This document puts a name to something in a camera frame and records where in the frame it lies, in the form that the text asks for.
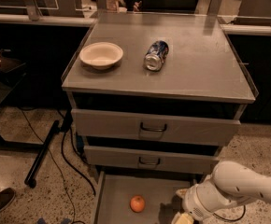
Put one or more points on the grey middle drawer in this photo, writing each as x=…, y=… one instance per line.
x=150, y=160

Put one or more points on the grey metal drawer cabinet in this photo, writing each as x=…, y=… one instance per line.
x=155, y=97

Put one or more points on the orange fruit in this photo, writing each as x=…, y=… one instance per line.
x=137, y=204

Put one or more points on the grey drawer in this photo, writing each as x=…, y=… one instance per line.
x=116, y=187
x=160, y=128
x=150, y=160

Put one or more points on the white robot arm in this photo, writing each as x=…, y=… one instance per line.
x=230, y=185

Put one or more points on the white paper bowl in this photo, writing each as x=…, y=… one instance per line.
x=101, y=55

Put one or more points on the black stand leg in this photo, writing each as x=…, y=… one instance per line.
x=30, y=179

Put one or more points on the blue silver soda can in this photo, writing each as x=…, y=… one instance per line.
x=156, y=56

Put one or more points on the grey top drawer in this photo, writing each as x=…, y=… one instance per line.
x=160, y=128

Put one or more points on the black box with label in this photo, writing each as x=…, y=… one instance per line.
x=10, y=64

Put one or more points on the grey bottom drawer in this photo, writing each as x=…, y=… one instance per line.
x=116, y=187

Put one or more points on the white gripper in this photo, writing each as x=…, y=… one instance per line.
x=193, y=204

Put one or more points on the black side table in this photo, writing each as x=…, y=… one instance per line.
x=1, y=87

